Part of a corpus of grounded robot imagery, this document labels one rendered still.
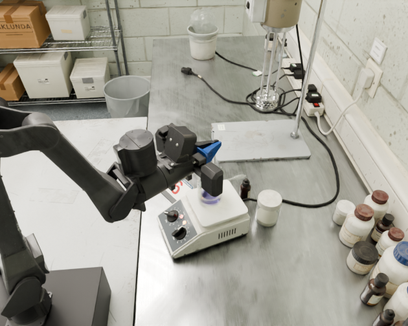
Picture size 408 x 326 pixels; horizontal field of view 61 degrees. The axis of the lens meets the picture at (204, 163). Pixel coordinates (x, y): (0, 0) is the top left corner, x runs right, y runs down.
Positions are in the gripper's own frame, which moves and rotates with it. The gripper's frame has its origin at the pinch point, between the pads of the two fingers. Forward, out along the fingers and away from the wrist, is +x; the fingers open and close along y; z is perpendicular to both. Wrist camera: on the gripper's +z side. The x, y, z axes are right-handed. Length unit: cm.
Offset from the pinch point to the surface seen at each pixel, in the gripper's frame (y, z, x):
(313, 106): 14, -23, 62
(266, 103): 13.5, -10.0, 34.9
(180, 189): 13.3, -23.9, 1.8
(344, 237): -24.9, -24.3, 22.1
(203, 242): -4.7, -22.3, -5.4
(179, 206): 6.0, -20.0, -3.8
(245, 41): 75, -26, 91
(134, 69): 217, -100, 103
